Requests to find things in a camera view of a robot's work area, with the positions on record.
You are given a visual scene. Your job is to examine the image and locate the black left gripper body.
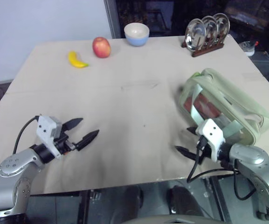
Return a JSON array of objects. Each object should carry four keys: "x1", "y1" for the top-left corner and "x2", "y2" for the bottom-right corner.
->
[{"x1": 54, "y1": 132, "x2": 79, "y2": 155}]

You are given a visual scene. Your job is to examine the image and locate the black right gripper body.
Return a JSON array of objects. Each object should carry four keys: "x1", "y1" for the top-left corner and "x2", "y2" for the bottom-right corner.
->
[{"x1": 195, "y1": 135, "x2": 214, "y2": 162}]

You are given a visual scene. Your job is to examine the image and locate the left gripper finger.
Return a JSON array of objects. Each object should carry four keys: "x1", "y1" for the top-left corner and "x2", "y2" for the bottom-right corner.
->
[
  {"x1": 62, "y1": 118, "x2": 84, "y2": 132},
  {"x1": 76, "y1": 129, "x2": 100, "y2": 151}
]

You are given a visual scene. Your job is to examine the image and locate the red object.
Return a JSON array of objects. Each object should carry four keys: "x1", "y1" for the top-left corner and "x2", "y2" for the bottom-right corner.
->
[{"x1": 183, "y1": 93, "x2": 221, "y2": 119}]

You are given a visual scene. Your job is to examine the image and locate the pale green lunch bag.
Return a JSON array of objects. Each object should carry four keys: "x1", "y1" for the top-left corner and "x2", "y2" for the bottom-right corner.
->
[{"x1": 178, "y1": 68, "x2": 269, "y2": 147}]

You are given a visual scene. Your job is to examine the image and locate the beige table cover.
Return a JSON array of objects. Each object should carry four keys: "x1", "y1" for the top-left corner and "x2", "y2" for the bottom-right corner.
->
[{"x1": 0, "y1": 34, "x2": 269, "y2": 196}]

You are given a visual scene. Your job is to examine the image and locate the yellow banana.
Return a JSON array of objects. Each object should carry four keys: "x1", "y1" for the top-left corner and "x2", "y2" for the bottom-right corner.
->
[{"x1": 68, "y1": 50, "x2": 90, "y2": 69}]

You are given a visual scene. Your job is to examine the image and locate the red apple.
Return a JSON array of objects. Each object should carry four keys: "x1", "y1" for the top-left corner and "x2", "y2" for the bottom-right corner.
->
[{"x1": 92, "y1": 36, "x2": 112, "y2": 59}]

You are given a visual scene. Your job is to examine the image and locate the brown wooden plate rack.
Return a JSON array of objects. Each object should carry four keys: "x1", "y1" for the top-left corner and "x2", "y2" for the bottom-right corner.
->
[{"x1": 181, "y1": 40, "x2": 226, "y2": 58}]

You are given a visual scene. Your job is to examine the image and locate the shiny metal plate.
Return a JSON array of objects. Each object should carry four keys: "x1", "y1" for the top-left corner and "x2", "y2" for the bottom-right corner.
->
[
  {"x1": 213, "y1": 12, "x2": 231, "y2": 41},
  {"x1": 185, "y1": 18, "x2": 206, "y2": 53},
  {"x1": 201, "y1": 15, "x2": 219, "y2": 45}
]

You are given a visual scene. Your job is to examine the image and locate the white container with red cap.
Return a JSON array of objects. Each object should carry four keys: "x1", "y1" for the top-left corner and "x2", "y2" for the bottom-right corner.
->
[{"x1": 240, "y1": 40, "x2": 259, "y2": 57}]

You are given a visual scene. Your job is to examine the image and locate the blue and white bowl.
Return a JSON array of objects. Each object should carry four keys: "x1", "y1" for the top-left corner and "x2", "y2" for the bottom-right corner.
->
[{"x1": 124, "y1": 22, "x2": 150, "y2": 47}]

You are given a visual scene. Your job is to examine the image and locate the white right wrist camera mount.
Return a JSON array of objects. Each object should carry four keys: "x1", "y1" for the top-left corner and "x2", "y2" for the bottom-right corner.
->
[{"x1": 195, "y1": 118, "x2": 227, "y2": 162}]

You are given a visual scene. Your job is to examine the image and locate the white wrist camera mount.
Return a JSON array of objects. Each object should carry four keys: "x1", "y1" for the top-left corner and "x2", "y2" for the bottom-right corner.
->
[
  {"x1": 195, "y1": 118, "x2": 227, "y2": 162},
  {"x1": 36, "y1": 115, "x2": 66, "y2": 161}
]

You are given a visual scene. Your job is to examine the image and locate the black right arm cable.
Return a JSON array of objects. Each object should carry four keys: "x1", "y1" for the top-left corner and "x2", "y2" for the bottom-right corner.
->
[{"x1": 186, "y1": 135, "x2": 257, "y2": 201}]

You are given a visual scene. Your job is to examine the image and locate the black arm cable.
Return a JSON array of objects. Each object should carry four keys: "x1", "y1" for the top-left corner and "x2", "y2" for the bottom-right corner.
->
[
  {"x1": 12, "y1": 115, "x2": 41, "y2": 155},
  {"x1": 186, "y1": 135, "x2": 257, "y2": 201}
]

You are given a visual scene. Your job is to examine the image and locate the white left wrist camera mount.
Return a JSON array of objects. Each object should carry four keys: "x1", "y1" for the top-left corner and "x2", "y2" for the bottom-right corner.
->
[{"x1": 36, "y1": 115, "x2": 66, "y2": 161}]

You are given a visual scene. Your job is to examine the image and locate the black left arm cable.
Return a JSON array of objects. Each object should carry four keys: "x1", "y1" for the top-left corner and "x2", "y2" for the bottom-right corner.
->
[{"x1": 12, "y1": 115, "x2": 41, "y2": 155}]

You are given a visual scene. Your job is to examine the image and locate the grey metal table frame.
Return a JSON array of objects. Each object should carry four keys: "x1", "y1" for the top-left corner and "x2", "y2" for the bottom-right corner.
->
[{"x1": 203, "y1": 176, "x2": 232, "y2": 224}]

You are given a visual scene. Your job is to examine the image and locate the grey metal window frame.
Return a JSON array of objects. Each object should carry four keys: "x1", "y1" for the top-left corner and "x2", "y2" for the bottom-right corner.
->
[{"x1": 103, "y1": 0, "x2": 122, "y2": 39}]

